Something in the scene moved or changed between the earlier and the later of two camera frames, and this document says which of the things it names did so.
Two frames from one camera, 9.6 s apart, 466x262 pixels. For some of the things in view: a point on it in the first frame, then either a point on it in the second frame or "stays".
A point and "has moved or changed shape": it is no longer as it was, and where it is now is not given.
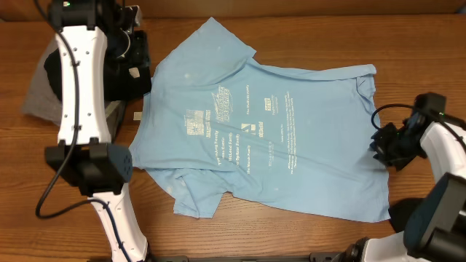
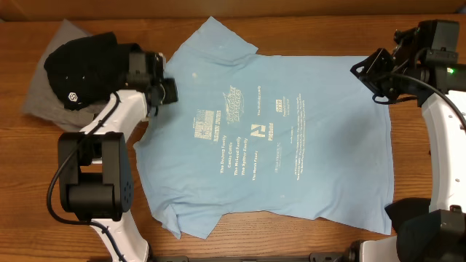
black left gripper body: (129, 51) to (167, 89)
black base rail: (314, 257) stays
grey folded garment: (41, 102) stays
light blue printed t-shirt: (217, 124) has moved or changed shape
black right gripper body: (398, 147) to (375, 76)
